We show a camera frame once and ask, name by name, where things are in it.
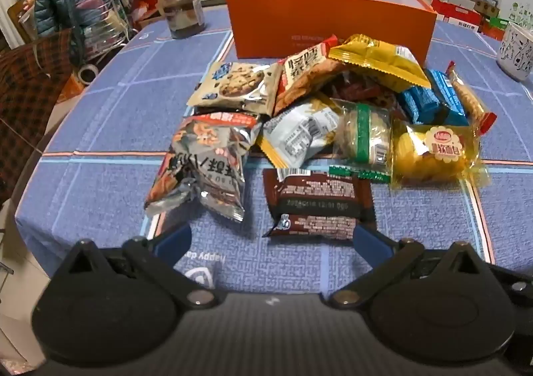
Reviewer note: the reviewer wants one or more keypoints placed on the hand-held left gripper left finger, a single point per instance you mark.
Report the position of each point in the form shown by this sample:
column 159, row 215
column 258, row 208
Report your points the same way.
column 175, row 242

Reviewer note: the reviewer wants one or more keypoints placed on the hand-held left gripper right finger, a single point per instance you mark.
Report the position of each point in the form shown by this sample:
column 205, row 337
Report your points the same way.
column 370, row 246

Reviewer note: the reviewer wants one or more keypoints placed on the brown chocolate packet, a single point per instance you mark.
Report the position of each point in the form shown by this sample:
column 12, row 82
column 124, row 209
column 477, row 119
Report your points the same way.
column 320, row 205

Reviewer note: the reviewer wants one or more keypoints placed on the silver foil snack bag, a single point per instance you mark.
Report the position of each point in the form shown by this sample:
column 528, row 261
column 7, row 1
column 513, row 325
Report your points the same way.
column 204, row 163

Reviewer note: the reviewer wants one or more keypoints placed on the yellow bread packet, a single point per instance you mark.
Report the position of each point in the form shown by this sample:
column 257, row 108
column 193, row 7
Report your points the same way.
column 433, row 155

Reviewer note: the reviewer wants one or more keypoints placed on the clear pastry packet green stripe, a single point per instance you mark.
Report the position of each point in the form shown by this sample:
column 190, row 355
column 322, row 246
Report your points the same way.
column 364, row 132

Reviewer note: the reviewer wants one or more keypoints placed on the white packet yellow edges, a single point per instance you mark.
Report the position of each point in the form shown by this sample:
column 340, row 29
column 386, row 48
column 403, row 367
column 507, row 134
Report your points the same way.
column 295, row 132

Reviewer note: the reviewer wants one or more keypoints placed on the blue wafer packet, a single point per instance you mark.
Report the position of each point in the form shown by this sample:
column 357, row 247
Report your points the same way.
column 445, row 91
column 420, row 105

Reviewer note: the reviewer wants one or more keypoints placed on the brown cake packet red seal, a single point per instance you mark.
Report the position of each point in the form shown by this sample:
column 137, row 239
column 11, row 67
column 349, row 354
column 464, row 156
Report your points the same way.
column 358, row 91

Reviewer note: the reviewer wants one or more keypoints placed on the beige cookie packet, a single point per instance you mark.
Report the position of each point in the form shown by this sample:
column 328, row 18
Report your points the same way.
column 233, row 86

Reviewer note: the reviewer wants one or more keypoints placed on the clear biscuit packet red ends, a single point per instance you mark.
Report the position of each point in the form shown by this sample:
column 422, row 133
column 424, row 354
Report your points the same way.
column 468, row 103

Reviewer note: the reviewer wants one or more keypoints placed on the red white snack packet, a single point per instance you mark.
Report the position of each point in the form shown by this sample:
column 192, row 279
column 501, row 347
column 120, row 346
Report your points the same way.
column 304, row 72

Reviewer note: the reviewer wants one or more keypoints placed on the yellow snack packet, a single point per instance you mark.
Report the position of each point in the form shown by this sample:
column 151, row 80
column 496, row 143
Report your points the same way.
column 374, row 57

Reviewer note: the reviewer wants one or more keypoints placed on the orange cardboard box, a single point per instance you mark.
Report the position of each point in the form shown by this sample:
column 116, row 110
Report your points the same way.
column 291, row 22

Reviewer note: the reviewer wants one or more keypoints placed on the tape roll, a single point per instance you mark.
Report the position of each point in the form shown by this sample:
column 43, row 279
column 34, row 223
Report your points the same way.
column 88, row 74

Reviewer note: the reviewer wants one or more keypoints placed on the plaid chair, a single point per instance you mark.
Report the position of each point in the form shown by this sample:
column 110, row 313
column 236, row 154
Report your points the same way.
column 29, row 101

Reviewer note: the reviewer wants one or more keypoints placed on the glass jar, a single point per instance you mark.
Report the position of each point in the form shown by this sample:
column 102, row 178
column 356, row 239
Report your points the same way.
column 182, row 9

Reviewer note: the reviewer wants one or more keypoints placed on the white cat print mug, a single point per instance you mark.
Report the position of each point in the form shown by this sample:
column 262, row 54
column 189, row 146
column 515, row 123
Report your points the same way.
column 516, row 51

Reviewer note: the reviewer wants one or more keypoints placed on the red white carton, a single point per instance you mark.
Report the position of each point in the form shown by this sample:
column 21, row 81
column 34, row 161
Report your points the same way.
column 456, row 9

